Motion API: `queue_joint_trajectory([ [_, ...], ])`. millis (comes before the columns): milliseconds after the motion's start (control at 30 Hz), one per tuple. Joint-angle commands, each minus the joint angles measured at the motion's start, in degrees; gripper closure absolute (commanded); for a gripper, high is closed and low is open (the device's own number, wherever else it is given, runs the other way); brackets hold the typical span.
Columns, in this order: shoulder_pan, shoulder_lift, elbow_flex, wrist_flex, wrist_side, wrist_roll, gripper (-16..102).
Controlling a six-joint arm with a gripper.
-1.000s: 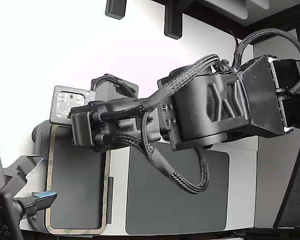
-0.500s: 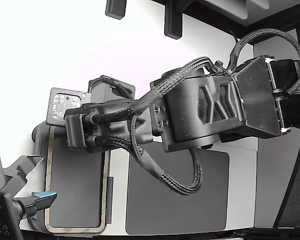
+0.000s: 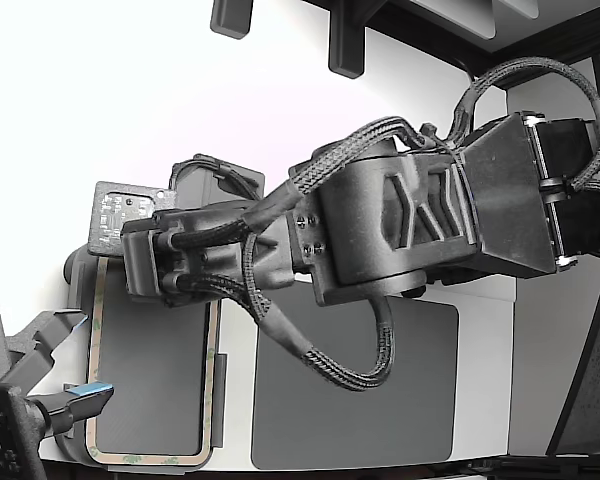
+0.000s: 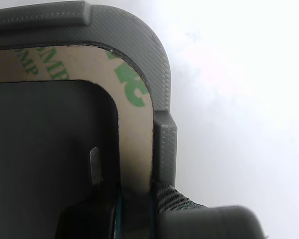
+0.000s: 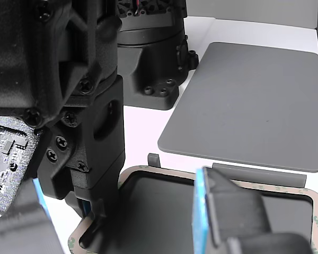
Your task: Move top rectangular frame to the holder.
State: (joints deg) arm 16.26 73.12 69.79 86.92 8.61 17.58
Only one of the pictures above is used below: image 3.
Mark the black front frame rail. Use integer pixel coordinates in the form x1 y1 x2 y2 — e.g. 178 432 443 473
39 452 600 480

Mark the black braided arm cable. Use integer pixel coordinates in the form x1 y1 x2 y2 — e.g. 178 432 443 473
452 56 600 194

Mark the light grey holder plate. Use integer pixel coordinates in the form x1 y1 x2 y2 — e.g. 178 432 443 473
62 248 230 476

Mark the fixed gripper camera board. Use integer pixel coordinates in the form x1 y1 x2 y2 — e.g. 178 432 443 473
0 382 49 480

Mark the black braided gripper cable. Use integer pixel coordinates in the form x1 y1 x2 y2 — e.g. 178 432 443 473
244 294 397 394

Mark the arm wrist camera board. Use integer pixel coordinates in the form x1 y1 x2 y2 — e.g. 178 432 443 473
87 179 177 256

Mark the dark grey rectangular mat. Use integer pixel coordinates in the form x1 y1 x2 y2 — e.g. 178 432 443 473
250 285 460 471

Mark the black six-joint robot arm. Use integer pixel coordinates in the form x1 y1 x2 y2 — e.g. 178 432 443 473
288 112 600 309

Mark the black bracket foot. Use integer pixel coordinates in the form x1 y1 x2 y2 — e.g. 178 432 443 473
327 0 367 80
209 0 255 40

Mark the black side post panel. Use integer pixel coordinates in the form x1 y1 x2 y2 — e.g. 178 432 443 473
544 49 600 456

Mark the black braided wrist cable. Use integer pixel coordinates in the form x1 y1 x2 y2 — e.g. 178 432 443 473
239 116 434 236

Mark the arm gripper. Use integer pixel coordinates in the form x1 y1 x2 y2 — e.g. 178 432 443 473
122 157 301 307

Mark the tan rectangular frame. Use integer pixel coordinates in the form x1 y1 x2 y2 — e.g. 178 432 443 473
85 253 219 464

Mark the black enclosure frame beam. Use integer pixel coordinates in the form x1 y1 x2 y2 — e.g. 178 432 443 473
299 0 600 91

